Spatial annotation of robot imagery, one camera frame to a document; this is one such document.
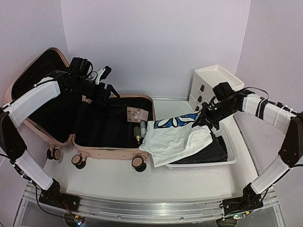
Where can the frosted gold-capped cosmetic bottle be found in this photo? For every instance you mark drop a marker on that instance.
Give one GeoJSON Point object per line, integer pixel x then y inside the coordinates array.
{"type": "Point", "coordinates": [137, 134]}

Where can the white perforated plastic basket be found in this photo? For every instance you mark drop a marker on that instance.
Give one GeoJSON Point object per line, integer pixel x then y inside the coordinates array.
{"type": "Point", "coordinates": [231, 149]}

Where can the pink eyeshadow palette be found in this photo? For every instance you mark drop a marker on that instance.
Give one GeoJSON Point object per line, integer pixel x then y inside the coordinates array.
{"type": "Point", "coordinates": [136, 114]}

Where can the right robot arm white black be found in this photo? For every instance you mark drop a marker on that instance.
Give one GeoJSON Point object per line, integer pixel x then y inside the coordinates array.
{"type": "Point", "coordinates": [287, 125]}

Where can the white garment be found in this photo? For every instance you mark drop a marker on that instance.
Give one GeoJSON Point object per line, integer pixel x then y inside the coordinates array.
{"type": "Point", "coordinates": [170, 140]}

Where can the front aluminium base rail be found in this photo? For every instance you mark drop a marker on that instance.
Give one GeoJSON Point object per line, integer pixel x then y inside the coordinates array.
{"type": "Point", "coordinates": [171, 212]}

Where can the dark denim jeans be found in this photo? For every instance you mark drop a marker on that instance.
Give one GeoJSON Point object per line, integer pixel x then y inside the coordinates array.
{"type": "Point", "coordinates": [213, 153]}

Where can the white three-drawer storage cabinet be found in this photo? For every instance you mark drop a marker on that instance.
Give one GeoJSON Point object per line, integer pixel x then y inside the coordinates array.
{"type": "Point", "coordinates": [205, 79]}

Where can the pink hard-shell suitcase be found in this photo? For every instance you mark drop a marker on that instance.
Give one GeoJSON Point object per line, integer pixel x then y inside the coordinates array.
{"type": "Point", "coordinates": [97, 130]}

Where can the small white tube bottle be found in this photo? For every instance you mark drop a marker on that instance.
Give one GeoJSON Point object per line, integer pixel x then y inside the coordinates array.
{"type": "Point", "coordinates": [143, 128]}

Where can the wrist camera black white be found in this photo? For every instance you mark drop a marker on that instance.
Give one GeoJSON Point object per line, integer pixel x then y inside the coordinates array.
{"type": "Point", "coordinates": [83, 68]}
{"type": "Point", "coordinates": [221, 91]}

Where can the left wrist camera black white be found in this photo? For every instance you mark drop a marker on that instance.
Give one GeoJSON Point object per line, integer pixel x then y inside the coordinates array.
{"type": "Point", "coordinates": [83, 68]}

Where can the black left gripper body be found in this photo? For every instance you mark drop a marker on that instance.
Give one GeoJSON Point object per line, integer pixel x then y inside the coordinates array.
{"type": "Point", "coordinates": [81, 88]}

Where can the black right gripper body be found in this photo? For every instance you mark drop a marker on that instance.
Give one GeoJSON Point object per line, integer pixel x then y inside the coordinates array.
{"type": "Point", "coordinates": [218, 113]}

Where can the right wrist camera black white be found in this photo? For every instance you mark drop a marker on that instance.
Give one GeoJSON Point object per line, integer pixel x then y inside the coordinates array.
{"type": "Point", "coordinates": [221, 91]}

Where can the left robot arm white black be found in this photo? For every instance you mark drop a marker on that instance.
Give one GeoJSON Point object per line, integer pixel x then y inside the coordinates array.
{"type": "Point", "coordinates": [14, 116]}

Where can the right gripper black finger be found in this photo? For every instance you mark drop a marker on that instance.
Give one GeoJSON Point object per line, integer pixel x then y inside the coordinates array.
{"type": "Point", "coordinates": [214, 125]}
{"type": "Point", "coordinates": [200, 121]}

